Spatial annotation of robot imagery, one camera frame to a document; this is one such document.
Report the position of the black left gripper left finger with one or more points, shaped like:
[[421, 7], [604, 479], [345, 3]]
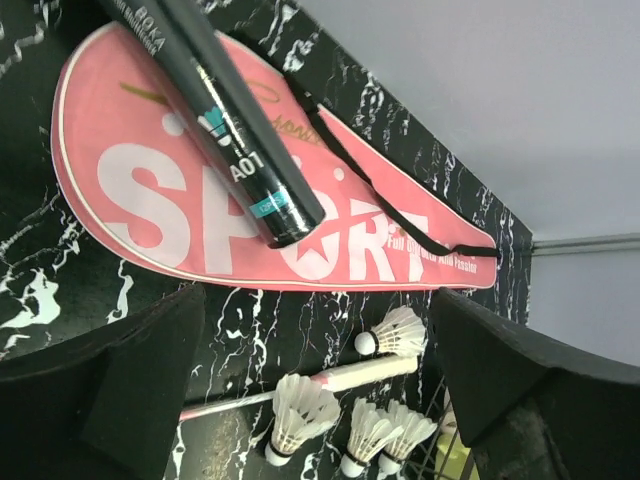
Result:
[[105, 404]]

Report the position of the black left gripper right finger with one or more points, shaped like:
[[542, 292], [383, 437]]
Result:
[[529, 406]]

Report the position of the white shuttlecock large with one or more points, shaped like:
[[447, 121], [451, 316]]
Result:
[[303, 410]]

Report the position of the black shuttlecock tube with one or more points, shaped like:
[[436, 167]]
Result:
[[225, 119]]

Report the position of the yellow-green mug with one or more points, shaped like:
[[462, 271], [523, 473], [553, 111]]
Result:
[[451, 457]]

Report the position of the pink racket white grip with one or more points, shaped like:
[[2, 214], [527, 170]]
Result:
[[335, 380]]

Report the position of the pink racket bag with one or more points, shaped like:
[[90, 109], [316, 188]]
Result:
[[136, 181]]

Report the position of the black wire rack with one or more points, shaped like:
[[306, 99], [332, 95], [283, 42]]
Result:
[[421, 463]]

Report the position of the white shuttlecock by handle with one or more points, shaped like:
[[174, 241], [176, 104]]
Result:
[[401, 333]]

